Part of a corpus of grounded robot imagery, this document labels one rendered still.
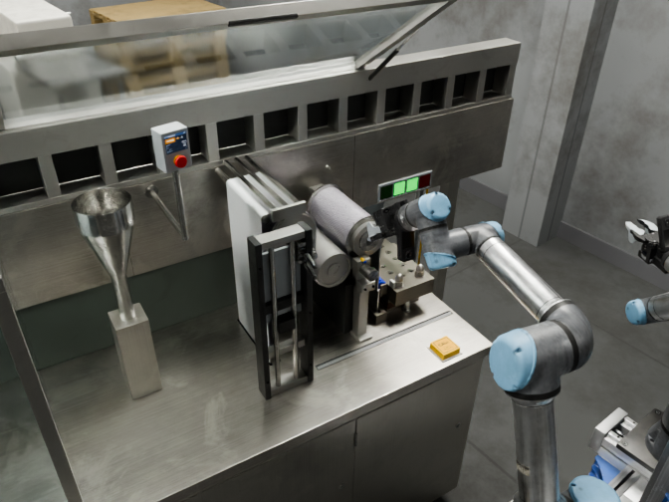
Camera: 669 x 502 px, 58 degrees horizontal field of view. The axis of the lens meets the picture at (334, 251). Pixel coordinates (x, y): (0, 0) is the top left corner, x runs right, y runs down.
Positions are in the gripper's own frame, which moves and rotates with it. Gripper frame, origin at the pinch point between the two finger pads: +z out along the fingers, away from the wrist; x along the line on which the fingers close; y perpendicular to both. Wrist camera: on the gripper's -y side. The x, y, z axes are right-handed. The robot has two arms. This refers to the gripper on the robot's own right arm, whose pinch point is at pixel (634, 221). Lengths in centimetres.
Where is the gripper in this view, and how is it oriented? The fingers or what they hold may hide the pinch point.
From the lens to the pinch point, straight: 222.5
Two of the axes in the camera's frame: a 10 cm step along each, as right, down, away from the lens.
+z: -2.2, -5.5, 8.1
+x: 9.7, -2.2, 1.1
